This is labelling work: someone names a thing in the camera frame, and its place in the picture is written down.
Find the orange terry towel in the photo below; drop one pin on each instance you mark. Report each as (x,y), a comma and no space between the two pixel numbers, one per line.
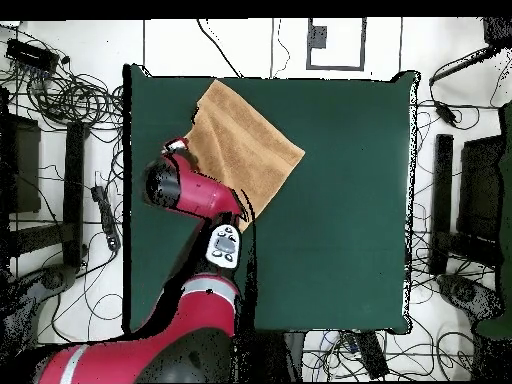
(244,148)

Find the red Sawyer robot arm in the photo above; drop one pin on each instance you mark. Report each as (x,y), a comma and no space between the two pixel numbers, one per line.
(200,316)

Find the black flat panel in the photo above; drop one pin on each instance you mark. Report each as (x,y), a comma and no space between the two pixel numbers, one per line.
(480,188)

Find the black slim power strip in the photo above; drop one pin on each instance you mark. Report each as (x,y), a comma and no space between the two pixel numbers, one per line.
(105,214)

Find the black upright bar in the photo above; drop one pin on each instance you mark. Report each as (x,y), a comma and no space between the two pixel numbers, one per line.
(442,200)
(74,192)

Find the small gray block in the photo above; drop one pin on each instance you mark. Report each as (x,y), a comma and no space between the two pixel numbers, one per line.
(318,36)

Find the dark green table cloth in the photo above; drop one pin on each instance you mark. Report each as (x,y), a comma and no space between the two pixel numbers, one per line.
(352,200)

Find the black upright stand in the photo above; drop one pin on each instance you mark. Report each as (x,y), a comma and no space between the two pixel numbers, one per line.
(272,356)

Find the black power adapter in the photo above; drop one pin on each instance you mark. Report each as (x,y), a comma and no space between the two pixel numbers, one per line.
(445,112)

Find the black long strip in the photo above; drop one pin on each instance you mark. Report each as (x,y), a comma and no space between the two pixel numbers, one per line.
(372,355)

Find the black rod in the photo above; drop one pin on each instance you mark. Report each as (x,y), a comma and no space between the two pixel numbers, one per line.
(464,64)

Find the black corner box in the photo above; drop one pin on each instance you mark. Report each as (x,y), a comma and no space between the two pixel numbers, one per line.
(498,32)

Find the gray square frame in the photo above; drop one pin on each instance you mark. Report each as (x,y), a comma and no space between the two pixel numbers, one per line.
(362,44)

